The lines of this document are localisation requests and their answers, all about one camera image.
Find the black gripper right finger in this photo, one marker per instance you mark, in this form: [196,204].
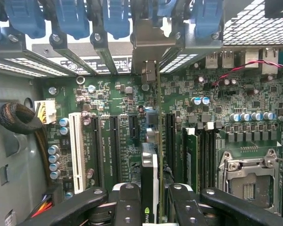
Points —
[184,209]

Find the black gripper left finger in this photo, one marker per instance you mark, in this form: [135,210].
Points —
[128,207]

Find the green RAM stick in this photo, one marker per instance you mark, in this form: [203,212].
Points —
[190,160]

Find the black RAM slot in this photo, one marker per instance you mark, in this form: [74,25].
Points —
[208,160]

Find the long black expansion slot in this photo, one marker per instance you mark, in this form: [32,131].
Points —
[96,150]
[170,141]
[115,146]

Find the silver CPU socket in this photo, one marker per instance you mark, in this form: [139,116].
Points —
[247,179]

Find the white PCI expansion slot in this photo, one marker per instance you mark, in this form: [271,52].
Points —
[77,150]

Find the short black expansion slot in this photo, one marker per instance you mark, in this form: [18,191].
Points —
[133,127]

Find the green motherboard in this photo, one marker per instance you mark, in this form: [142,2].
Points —
[238,103]

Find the white power connector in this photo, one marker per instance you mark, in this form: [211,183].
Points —
[46,110]

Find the grey metal PC case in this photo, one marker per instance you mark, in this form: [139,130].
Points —
[11,150]

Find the black and white label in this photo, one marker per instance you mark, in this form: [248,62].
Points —
[96,65]

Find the metal slot cover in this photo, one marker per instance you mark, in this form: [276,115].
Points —
[106,54]
[66,55]

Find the silver rear port block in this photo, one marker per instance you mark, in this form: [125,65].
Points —
[240,58]

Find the blue card retention clip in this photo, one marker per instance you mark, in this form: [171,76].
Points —
[115,18]
[72,16]
[208,18]
[26,16]

